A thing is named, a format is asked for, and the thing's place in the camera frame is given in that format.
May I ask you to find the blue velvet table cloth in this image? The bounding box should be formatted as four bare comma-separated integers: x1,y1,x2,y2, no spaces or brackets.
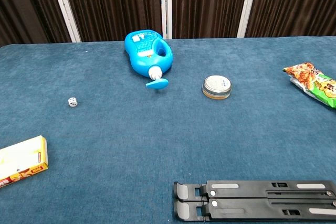
0,36,336,224

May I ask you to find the blue pump detergent bottle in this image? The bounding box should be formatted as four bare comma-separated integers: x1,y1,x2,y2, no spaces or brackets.
124,29,174,89

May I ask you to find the round silver tin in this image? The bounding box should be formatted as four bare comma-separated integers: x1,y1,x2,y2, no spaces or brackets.
202,75,233,101

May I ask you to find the dark brown pleated curtain panel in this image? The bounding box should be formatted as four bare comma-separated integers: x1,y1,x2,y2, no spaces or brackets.
245,0,336,38
0,0,72,47
59,0,163,42
171,0,251,39

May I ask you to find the black folding laptop stand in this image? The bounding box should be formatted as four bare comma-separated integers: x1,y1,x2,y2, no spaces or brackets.
173,180,336,222

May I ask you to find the orange green snack bag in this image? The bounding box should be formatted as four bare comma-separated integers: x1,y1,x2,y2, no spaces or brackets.
282,62,336,109

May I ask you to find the yellow cardboard box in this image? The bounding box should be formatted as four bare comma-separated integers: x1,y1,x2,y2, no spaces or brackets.
0,135,49,189

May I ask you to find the white screen frame post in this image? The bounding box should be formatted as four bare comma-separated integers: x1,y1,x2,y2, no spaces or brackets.
159,0,173,40
236,0,260,38
48,0,82,43

